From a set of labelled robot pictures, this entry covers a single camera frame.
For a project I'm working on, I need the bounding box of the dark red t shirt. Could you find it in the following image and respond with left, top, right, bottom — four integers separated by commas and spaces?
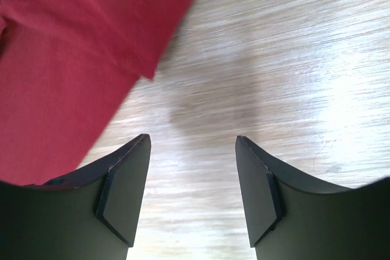
1, 0, 193, 185

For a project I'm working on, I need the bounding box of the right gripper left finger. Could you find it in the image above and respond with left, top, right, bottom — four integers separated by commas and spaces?
1, 134, 151, 259

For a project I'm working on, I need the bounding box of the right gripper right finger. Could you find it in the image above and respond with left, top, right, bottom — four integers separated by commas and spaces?
235, 136, 389, 259

